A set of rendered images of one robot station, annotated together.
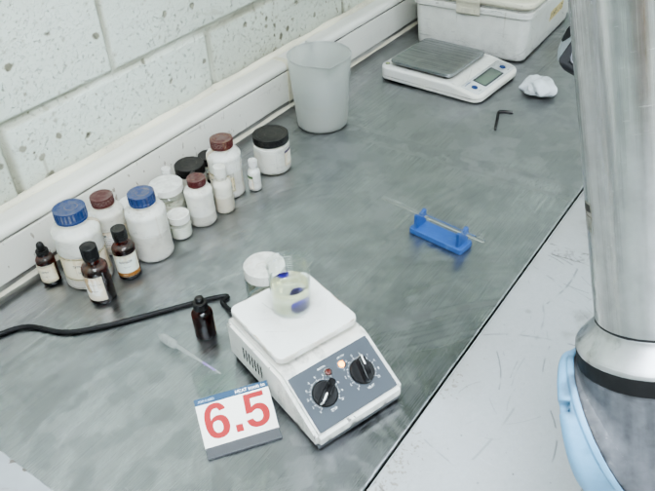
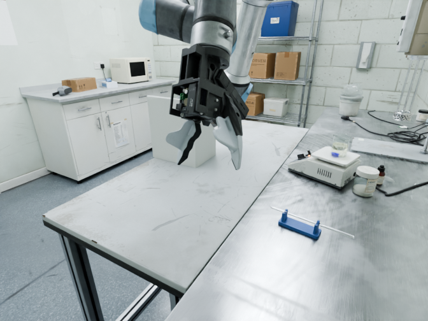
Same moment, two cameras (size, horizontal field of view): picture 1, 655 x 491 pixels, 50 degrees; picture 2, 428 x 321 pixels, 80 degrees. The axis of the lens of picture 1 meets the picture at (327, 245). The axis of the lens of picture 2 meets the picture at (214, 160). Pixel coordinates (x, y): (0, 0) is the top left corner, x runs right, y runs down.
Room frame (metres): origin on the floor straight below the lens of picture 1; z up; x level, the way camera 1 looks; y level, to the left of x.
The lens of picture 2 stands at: (1.39, -0.46, 1.32)
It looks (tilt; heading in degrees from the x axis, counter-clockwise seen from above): 24 degrees down; 172
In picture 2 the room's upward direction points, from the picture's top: straight up
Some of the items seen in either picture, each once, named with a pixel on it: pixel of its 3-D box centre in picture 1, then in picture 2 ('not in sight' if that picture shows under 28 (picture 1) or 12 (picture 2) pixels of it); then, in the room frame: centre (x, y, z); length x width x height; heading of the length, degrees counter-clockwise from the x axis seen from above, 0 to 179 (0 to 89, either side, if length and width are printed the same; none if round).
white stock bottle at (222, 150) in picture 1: (224, 165); not in sight; (1.07, 0.17, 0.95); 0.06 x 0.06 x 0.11
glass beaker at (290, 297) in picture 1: (291, 283); (339, 145); (0.66, 0.05, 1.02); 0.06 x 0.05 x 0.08; 102
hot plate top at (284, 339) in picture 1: (292, 315); (335, 155); (0.65, 0.05, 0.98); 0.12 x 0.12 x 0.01; 35
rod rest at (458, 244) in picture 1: (440, 230); (299, 222); (0.90, -0.18, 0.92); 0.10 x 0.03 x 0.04; 46
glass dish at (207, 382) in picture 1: (214, 379); not in sight; (0.61, 0.15, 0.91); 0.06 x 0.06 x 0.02
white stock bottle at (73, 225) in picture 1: (80, 242); not in sight; (0.85, 0.37, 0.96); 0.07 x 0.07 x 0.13
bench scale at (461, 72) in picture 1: (448, 68); not in sight; (1.50, -0.30, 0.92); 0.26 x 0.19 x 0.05; 49
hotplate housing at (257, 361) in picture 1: (307, 351); (325, 165); (0.63, 0.03, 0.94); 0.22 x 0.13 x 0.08; 35
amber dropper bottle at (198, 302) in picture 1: (202, 315); (379, 174); (0.71, 0.18, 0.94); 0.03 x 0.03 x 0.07
